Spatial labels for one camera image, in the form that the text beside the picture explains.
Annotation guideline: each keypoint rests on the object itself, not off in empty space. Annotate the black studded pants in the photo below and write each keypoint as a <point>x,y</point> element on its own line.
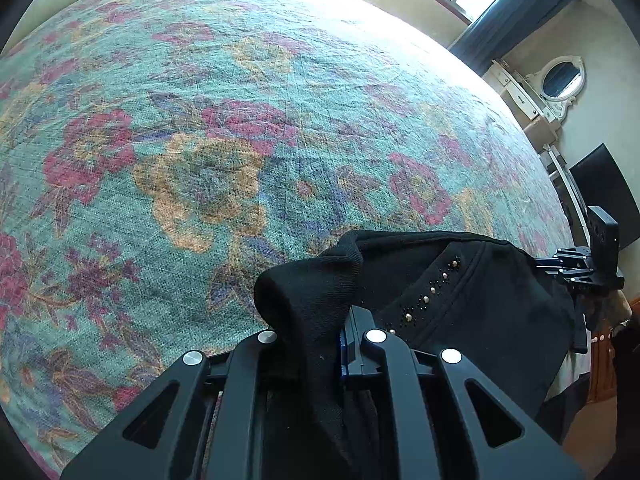
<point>435,290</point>

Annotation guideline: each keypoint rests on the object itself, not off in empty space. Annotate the white dressing table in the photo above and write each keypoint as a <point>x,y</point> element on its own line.
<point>533,115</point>

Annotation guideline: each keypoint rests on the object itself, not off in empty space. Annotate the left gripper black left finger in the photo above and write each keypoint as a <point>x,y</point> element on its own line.
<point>197,420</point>

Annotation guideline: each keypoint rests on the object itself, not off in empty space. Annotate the dark blue window curtain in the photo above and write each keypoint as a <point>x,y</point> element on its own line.
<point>500,28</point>

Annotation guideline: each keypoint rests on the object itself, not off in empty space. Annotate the floral green bedspread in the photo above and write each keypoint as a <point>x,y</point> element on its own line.
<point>157,155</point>

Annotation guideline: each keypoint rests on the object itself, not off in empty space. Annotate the black flat monitor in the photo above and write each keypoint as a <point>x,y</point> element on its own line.
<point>601,183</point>

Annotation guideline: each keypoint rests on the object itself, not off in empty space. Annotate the white oval vanity mirror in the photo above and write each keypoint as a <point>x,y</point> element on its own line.
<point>559,83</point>

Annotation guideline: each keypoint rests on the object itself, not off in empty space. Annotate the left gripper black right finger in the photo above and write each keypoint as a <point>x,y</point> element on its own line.
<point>436,416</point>

